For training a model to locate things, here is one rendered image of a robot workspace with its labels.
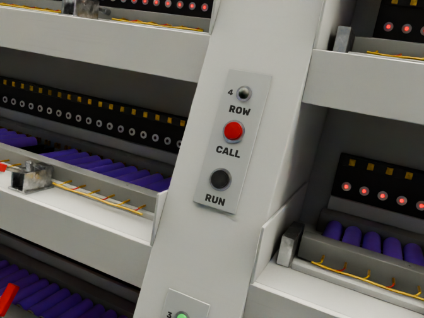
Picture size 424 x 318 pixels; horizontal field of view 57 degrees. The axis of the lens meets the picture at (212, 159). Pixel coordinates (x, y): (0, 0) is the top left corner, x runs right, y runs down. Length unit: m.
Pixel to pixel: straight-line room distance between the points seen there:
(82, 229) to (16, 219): 0.09
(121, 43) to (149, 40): 0.03
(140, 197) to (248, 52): 0.19
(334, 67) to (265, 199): 0.12
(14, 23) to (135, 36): 0.17
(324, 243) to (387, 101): 0.14
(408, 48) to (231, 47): 0.17
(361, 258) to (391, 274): 0.03
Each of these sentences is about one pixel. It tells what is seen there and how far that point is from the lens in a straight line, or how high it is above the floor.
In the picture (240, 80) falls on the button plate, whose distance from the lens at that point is 0.35.
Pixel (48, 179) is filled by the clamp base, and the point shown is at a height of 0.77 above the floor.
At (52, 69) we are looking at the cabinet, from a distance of 0.75.
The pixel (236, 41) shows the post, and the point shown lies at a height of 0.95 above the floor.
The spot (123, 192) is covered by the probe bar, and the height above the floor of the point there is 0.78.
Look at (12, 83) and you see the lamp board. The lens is 0.75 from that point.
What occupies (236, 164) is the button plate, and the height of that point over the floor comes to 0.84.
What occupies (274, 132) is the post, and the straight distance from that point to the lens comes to 0.33.
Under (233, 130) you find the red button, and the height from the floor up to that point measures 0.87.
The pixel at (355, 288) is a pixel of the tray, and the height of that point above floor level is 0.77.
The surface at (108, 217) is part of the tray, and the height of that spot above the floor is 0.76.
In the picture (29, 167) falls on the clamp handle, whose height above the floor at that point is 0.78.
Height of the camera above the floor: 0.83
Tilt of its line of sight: 2 degrees up
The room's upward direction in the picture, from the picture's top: 15 degrees clockwise
